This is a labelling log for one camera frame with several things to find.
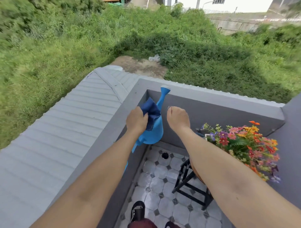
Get dark blue cloth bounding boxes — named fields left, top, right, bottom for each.
left=140, top=97, right=162, bottom=131

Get person's left forearm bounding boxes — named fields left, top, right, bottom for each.
left=30, top=128, right=147, bottom=228

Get person's right forearm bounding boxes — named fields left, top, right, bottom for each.
left=175, top=126, right=301, bottom=228

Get colourful flower bunch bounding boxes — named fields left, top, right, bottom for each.
left=201, top=120, right=281, bottom=184

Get brown flower pot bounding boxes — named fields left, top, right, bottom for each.
left=189, top=157, right=208, bottom=185

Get blue plastic watering can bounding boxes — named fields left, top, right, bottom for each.
left=124, top=85, right=171, bottom=172

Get grey corrugated roof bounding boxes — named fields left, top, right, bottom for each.
left=0, top=65, right=141, bottom=228

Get green overgrown vegetation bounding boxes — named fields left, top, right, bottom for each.
left=0, top=0, right=301, bottom=149

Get grey concrete boundary wall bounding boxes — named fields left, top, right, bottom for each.
left=207, top=14, right=301, bottom=36

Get black wooden plant stand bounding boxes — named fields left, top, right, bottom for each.
left=172, top=158, right=214, bottom=210

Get maroon trousers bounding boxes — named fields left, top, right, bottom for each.
left=127, top=218, right=181, bottom=228

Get person's right hand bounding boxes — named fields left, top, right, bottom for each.
left=166, top=106, right=191, bottom=134

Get black sandal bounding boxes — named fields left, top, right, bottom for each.
left=130, top=201, right=146, bottom=223

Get person's left hand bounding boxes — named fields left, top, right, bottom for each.
left=126, top=106, right=149, bottom=137

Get white building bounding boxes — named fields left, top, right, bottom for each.
left=165, top=0, right=274, bottom=13

